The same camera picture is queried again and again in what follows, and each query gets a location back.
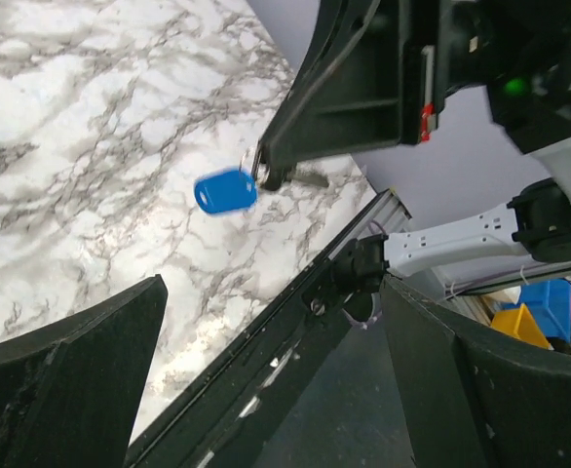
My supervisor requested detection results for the blue key fob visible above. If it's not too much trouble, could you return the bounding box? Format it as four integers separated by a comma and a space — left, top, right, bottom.
194, 168, 258, 215

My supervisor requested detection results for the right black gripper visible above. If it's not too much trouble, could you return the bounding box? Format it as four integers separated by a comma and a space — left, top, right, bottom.
259, 0, 571, 169

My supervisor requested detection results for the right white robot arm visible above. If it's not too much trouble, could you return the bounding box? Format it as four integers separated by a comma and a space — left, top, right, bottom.
248, 0, 549, 298

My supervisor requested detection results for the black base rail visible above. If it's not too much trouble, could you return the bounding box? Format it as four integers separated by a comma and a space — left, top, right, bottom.
124, 190, 407, 467

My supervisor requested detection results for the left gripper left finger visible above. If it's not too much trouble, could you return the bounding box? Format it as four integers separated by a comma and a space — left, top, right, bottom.
0, 275, 168, 467

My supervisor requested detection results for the blue storage bin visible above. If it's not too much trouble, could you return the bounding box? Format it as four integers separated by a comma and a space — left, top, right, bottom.
518, 279, 571, 342

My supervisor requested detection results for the silver key with keyring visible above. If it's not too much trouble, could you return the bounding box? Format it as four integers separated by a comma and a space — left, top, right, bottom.
235, 142, 329, 192

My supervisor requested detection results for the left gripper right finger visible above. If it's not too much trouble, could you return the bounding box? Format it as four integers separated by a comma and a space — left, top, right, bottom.
380, 277, 571, 467

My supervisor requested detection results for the yellow storage bin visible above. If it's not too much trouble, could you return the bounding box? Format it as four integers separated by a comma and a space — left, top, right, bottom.
491, 304, 551, 349

